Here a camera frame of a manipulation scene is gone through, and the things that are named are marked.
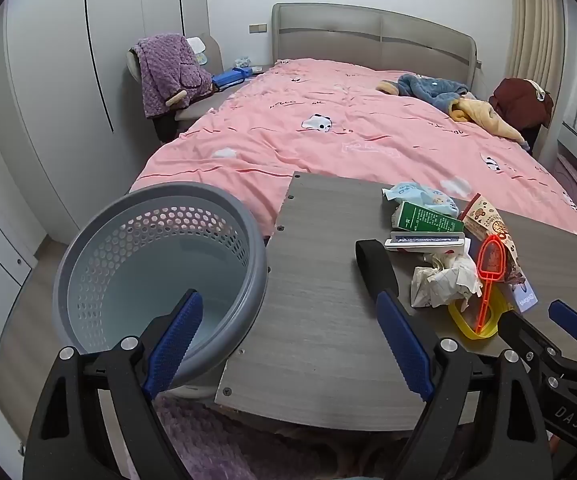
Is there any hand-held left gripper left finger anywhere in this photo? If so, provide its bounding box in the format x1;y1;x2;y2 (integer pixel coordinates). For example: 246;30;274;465
22;287;204;480

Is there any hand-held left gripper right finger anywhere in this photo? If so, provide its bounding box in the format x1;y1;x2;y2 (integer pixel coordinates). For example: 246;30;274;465
375;290;554;480

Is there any light purple box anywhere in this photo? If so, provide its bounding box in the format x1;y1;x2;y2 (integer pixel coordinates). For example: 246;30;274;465
508;282;539;313

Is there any yellow plastic ring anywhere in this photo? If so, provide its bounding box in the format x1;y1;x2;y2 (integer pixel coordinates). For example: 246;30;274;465
448;296;514;341

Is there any orange plastic toy shovel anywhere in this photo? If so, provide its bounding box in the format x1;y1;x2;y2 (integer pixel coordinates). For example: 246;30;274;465
473;234;509;336

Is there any white tissue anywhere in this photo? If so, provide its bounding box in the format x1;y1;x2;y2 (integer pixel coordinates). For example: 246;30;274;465
409;250;484;311

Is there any black elastic band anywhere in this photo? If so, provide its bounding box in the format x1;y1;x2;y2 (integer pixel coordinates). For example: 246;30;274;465
355;239;400;301

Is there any grey perforated plastic basket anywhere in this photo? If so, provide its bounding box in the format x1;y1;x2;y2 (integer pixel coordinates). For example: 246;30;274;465
52;182;269;401

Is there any green carton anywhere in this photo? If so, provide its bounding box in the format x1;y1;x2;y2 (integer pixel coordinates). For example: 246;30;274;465
392;201;465;233

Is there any grey wooden table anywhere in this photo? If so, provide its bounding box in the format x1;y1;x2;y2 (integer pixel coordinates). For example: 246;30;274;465
214;171;577;433

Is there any purple fluffy rug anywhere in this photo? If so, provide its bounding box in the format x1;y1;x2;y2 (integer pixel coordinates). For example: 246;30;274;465
151;392;409;480

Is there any printed snack wrapper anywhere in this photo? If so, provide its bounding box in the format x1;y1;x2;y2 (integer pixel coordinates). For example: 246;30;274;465
461;194;526;286

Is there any light blue tissue packet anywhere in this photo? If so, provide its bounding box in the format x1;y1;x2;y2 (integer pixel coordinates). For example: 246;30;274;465
381;181;461;218

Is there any bed with pink duvet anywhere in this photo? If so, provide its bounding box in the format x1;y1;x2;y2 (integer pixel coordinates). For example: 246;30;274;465
129;57;577;246

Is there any yellow fleece garment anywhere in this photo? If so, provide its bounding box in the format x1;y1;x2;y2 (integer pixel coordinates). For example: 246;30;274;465
451;99;531;151

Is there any dark red garment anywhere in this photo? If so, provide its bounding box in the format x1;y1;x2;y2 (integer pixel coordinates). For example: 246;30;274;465
488;77;554;131

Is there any beige chair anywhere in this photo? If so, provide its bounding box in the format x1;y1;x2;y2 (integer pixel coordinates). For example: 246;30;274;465
127;32;249;143

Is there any blue fleece pajamas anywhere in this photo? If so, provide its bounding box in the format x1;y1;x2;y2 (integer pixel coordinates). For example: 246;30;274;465
375;74;476;116

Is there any blue plastic case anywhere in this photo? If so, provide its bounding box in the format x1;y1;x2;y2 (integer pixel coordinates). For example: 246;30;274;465
212;66;254;92

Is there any purple fleece robe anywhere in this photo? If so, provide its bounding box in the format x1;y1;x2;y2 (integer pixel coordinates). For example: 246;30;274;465
131;34;215;120

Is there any white wardrobe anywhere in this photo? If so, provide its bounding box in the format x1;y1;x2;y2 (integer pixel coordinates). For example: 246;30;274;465
0;0;209;231

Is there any white cloth on chair back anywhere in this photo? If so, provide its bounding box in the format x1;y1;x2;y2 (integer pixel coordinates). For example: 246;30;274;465
186;35;210;66

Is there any beige curtain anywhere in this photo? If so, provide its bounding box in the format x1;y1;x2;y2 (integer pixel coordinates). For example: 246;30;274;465
505;0;569;91

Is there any grey upholstered bed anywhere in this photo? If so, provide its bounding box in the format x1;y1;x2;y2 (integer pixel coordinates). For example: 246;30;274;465
272;2;481;98

